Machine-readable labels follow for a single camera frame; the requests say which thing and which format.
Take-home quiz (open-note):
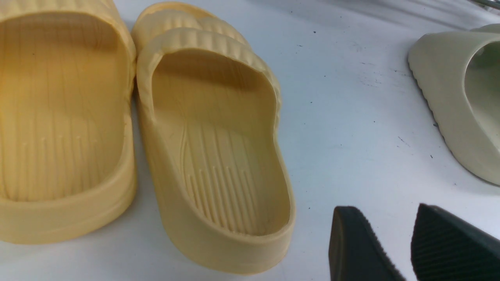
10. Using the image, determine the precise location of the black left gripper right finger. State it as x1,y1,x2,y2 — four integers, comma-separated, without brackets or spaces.
411,203,500,281

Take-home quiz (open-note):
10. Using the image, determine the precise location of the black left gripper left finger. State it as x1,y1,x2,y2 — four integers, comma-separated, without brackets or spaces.
329,206,405,281

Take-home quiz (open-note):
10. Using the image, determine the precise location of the yellow ribbed slipper right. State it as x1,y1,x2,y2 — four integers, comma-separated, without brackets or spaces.
131,2,296,274

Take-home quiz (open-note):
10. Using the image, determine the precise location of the yellow ribbed slipper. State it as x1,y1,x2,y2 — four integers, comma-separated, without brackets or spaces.
0,0,136,244
131,2,296,274

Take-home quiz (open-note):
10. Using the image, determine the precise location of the olive green slipper left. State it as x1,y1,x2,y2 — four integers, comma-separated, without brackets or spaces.
408,24,500,185

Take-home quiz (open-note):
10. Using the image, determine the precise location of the yellow ribbed slipper left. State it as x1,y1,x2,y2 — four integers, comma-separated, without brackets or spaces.
0,0,136,244

